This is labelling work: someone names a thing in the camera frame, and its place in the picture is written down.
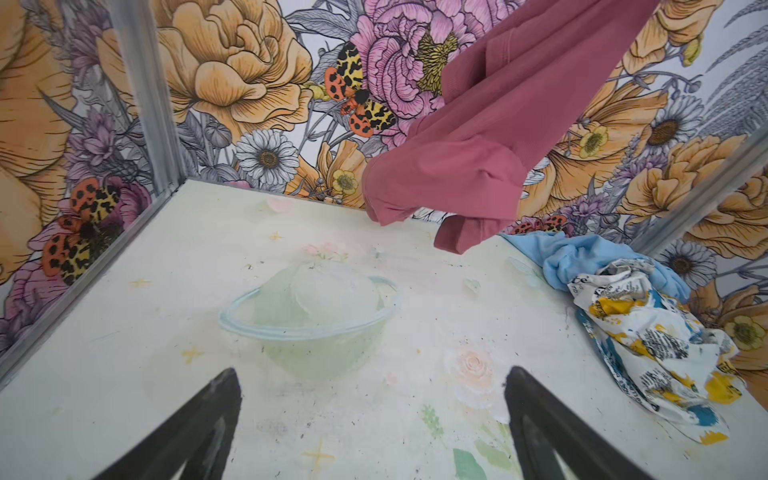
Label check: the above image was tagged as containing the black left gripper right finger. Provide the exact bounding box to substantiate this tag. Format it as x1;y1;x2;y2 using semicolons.
504;366;650;479

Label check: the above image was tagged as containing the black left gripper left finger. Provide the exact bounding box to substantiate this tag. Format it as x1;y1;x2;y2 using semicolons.
96;368;242;479

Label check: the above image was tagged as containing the maroon red cloth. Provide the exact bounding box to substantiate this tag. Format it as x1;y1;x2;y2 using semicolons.
361;0;657;254

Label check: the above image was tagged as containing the white yellow patterned cloth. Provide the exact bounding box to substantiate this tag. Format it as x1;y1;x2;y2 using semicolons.
568;259;746;445

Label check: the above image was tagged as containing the light blue cloth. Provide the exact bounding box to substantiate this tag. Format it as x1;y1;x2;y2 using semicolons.
501;231;692;303

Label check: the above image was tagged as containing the aluminium corner post right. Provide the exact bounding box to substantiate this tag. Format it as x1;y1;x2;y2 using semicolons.
630;123;767;256

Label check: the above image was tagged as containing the aluminium corner post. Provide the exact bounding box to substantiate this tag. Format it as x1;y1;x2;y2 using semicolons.
630;123;767;256
109;0;185;192

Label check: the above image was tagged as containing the aluminium corner post left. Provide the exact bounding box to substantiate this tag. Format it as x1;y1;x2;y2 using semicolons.
109;0;185;192

